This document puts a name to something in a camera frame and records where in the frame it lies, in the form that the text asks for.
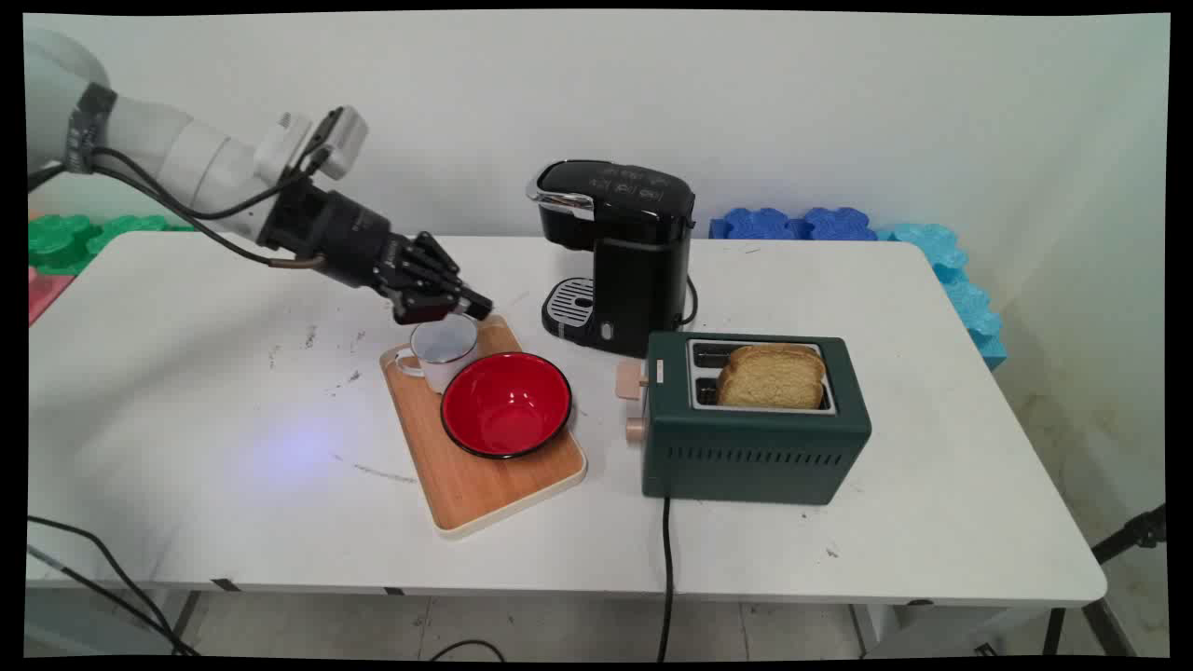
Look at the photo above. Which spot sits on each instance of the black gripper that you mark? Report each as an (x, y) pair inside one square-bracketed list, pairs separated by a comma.
[(337, 231)]

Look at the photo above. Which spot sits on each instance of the white enamel mug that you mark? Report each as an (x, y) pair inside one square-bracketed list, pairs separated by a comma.
[(442, 347)]

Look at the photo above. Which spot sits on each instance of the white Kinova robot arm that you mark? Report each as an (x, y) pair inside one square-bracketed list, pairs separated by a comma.
[(140, 126)]

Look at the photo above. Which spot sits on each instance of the red enamel bowl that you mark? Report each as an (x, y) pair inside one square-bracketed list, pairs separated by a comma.
[(506, 403)]

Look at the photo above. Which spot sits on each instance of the black coffee machine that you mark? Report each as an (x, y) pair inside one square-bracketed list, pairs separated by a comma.
[(623, 256)]

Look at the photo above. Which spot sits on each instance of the wooden cutting board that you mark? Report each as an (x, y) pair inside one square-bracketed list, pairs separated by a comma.
[(466, 485)]

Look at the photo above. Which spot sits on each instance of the green foam mat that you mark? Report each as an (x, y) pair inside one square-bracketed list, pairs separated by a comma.
[(79, 239)]

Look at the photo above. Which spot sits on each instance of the toast bread slice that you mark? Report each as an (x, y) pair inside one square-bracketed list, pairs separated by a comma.
[(772, 384), (778, 350)]

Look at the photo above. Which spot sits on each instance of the dark green toaster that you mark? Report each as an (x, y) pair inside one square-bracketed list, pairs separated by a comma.
[(746, 447)]

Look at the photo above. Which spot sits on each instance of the dark blue foam mat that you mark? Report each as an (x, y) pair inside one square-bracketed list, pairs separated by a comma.
[(802, 225)]

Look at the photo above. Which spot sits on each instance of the pink foam mat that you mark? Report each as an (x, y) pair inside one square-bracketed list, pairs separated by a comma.
[(45, 295)]

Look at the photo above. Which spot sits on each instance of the light blue foam mat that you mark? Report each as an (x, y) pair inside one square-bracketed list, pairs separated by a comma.
[(960, 284)]

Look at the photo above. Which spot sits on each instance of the black tripod leg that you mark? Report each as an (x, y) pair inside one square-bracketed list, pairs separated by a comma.
[(1114, 568)]

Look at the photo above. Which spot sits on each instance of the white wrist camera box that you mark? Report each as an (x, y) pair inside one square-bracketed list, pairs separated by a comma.
[(322, 142)]

